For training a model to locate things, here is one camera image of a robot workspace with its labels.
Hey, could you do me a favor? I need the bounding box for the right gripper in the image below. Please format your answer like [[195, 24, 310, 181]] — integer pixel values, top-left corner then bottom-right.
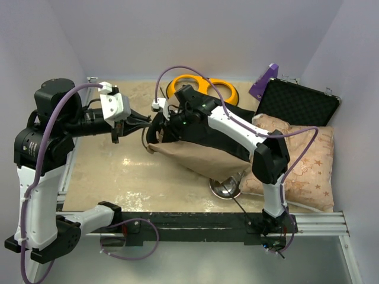
[[160, 107, 194, 144]]

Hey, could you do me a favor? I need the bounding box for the beige pet tent fabric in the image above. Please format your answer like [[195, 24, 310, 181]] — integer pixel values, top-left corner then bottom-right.
[[146, 113, 252, 182]]

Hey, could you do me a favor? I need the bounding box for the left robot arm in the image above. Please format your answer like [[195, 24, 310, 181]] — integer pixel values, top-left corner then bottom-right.
[[5, 78, 151, 264]]

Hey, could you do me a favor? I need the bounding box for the yellow double bowl holder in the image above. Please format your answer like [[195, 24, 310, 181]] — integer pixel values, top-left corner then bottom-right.
[[166, 74, 240, 106]]

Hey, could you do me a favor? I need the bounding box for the steel bowl front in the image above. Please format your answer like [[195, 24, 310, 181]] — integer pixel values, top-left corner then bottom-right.
[[209, 173, 242, 200]]

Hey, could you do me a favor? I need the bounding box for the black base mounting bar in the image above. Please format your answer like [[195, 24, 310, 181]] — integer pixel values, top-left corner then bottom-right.
[[114, 212, 298, 246]]

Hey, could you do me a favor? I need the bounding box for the black foam-lined case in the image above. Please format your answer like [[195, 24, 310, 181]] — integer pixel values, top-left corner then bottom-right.
[[255, 79, 341, 127]]

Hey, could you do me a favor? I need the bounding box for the pink patterned pillow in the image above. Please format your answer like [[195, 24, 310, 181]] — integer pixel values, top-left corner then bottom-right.
[[239, 114, 334, 212]]

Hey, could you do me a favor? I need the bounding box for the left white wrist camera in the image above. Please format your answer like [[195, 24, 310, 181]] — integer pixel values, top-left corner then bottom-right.
[[98, 82, 131, 127]]

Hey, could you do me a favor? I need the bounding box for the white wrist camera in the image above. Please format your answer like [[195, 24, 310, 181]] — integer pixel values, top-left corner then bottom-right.
[[151, 98, 167, 112], [98, 82, 131, 127]]

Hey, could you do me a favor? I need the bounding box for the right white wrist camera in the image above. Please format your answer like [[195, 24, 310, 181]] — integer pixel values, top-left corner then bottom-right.
[[151, 98, 167, 112]]

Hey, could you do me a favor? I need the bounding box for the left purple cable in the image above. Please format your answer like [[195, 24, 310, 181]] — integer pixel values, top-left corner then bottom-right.
[[20, 82, 159, 284]]

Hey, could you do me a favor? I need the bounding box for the purple cable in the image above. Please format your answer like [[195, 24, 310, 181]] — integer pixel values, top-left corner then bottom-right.
[[154, 65, 320, 254], [20, 82, 159, 284]]

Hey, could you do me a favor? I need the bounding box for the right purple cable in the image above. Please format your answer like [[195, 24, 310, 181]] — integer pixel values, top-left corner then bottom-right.
[[154, 65, 320, 254]]

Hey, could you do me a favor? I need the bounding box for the aluminium rail frame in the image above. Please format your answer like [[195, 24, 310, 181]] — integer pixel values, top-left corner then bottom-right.
[[22, 210, 362, 284]]

